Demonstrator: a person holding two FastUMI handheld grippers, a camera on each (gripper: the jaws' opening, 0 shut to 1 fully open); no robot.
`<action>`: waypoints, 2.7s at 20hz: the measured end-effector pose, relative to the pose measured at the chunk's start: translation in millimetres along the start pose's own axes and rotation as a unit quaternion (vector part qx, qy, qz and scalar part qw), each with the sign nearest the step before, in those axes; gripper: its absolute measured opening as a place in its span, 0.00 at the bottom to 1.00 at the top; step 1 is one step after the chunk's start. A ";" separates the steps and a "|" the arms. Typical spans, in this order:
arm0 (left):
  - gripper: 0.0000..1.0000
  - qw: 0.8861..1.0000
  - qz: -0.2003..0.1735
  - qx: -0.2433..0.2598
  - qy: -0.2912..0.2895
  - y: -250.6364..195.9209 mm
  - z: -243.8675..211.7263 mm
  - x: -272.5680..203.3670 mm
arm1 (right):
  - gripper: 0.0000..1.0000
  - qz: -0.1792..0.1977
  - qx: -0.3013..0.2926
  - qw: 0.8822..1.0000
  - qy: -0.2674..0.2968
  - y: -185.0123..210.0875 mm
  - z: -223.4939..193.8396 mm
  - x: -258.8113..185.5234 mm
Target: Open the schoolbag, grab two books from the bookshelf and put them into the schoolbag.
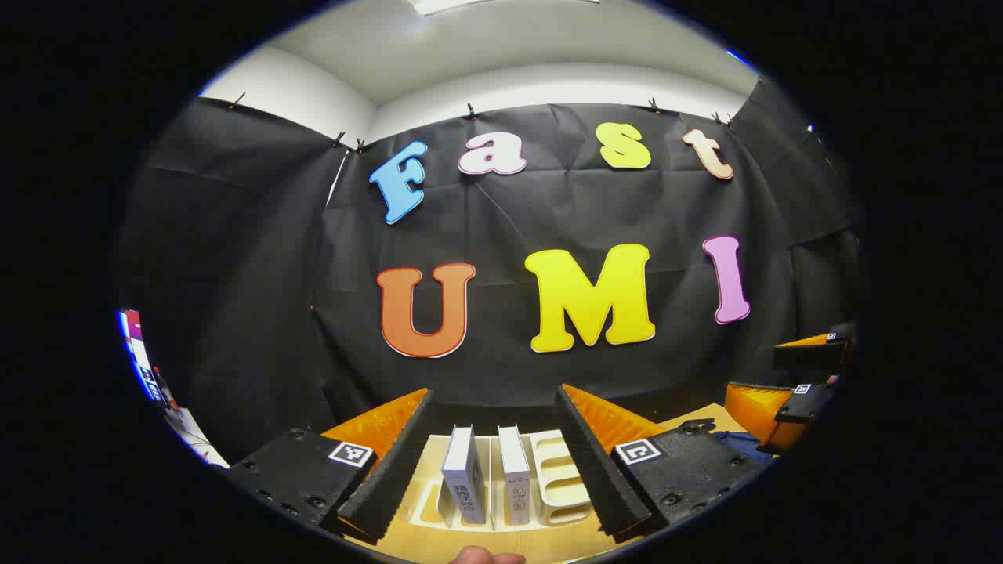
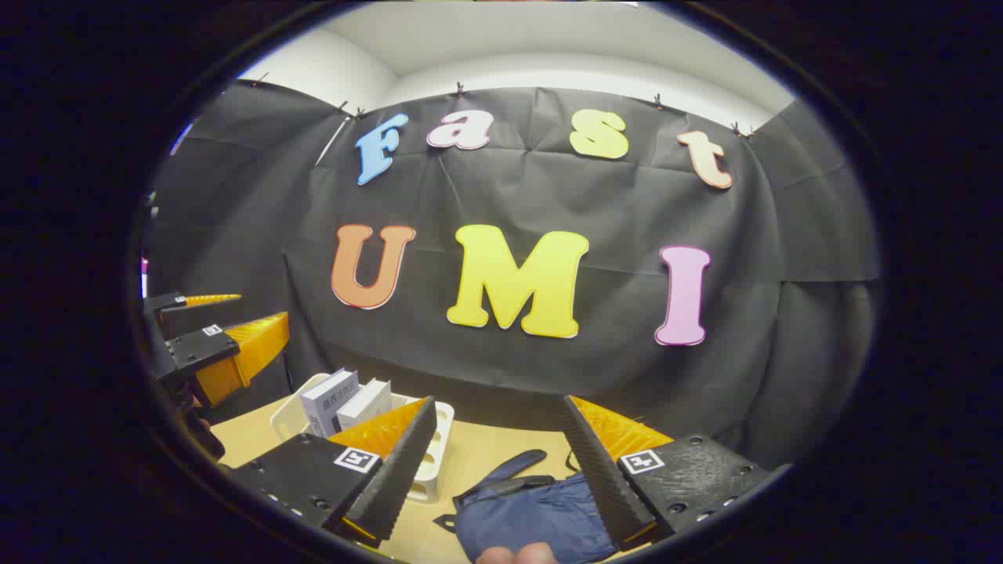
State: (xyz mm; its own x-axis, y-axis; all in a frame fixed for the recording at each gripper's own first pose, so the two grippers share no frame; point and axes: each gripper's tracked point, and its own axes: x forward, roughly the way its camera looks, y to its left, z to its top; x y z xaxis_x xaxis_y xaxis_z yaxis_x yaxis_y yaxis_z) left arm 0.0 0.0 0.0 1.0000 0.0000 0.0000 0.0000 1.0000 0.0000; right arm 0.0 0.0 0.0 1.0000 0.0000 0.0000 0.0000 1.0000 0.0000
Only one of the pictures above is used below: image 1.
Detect cream plastic bookshelf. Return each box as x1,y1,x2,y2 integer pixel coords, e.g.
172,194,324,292
407,427,596,535

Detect white paper sheet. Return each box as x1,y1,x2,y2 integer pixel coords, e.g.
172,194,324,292
163,407,230,469

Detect white book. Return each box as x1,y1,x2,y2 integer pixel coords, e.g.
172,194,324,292
441,425,488,526
498,425,534,527

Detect ceiling light panel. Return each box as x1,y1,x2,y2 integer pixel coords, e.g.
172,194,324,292
411,0,600,16

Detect black backdrop cloth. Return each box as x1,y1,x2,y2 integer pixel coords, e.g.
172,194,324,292
118,78,863,465

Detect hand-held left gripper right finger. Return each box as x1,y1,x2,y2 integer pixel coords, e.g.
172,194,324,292
553,383,773,545

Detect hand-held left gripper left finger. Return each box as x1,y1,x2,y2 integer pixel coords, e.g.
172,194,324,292
226,387,434,547

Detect colourful wall poster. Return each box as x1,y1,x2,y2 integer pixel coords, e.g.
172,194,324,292
118,309,178,410

